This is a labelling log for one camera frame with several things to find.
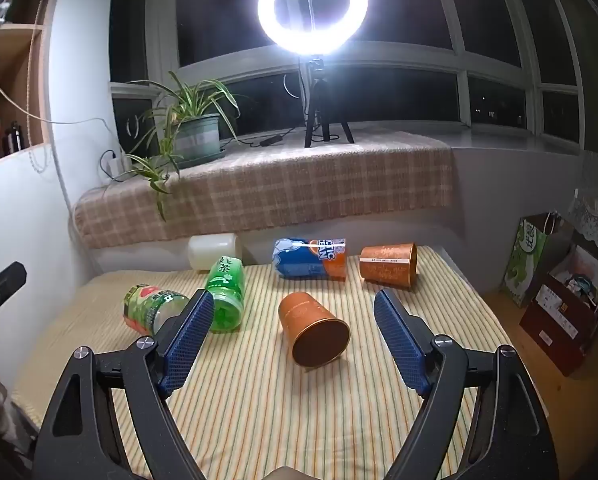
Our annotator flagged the black tripod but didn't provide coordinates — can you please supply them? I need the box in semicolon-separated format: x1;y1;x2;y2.
299;57;356;149

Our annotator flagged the white charger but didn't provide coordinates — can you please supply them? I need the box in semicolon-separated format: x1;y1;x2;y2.
106;152;130;177

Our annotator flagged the dark red cardboard box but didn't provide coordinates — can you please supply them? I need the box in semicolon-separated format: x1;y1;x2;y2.
519;245;598;376

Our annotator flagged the orange cup with white strip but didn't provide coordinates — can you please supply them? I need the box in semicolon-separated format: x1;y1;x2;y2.
358;242;419;290

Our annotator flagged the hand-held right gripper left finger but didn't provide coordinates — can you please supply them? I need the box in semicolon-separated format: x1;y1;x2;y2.
31;287;215;480

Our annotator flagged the white cable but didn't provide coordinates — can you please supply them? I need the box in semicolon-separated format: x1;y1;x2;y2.
0;25;124;161

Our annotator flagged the green paper bag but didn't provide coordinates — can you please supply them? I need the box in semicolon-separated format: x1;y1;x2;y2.
499;212;572;308

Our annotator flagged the spider plant in green pot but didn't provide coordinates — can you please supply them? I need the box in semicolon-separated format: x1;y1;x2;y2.
101;71;252;221

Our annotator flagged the wooden shelf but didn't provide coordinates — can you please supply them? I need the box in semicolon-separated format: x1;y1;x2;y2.
0;22;47;168

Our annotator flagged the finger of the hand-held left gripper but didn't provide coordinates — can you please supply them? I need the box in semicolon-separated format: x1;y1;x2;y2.
0;261;28;341

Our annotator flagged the green tea bottle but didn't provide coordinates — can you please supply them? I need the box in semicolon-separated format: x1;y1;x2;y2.
204;255;246;333

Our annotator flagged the black cable with switch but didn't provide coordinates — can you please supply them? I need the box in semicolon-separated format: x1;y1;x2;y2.
224;129;302;150

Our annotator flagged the yellow striped mat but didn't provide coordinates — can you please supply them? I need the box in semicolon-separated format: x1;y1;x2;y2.
14;245;517;480

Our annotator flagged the plain orange cup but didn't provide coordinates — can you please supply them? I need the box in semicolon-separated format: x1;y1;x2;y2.
278;290;351;367

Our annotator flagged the plaid blanket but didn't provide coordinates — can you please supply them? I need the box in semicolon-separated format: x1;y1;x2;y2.
74;132;454;250

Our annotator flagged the green red label jar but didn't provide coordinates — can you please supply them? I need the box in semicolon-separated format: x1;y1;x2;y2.
123;284;191;336

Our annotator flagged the ring light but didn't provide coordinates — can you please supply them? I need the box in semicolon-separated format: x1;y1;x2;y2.
257;0;369;59

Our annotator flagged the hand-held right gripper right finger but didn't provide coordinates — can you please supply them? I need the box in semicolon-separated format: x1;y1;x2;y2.
374;287;560;480

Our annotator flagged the white translucent cup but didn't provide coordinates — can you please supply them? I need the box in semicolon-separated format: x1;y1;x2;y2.
188;233;243;273

